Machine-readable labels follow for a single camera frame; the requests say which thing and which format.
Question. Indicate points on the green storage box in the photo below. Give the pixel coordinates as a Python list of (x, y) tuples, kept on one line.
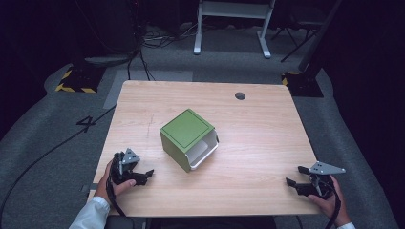
[(183, 133)]

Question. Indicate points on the person's left hand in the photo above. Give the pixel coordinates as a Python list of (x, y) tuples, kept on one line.
[(105, 186)]

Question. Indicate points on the grey flat stand foot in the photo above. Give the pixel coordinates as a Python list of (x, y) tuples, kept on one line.
[(105, 60)]

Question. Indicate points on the dark slanted metal post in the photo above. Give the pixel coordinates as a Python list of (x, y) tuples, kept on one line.
[(320, 35)]

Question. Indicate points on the person's right hand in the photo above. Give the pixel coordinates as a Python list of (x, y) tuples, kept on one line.
[(331, 206)]

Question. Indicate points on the black base with striped tape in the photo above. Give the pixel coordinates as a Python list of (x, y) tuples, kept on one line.
[(79, 81), (302, 84)]

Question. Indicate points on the white drawer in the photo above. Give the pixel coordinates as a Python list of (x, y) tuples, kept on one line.
[(203, 152)]

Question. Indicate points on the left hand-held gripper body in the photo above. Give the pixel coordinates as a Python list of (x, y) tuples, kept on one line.
[(124, 173)]

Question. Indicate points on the black tripod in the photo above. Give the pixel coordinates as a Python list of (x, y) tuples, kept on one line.
[(299, 38)]

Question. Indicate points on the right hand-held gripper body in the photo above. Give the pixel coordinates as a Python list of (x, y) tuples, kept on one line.
[(318, 184)]

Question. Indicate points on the dark round table grommet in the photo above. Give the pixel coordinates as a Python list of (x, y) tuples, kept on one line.
[(240, 96)]

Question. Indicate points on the white metal stand frame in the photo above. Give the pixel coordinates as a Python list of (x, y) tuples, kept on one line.
[(234, 9)]

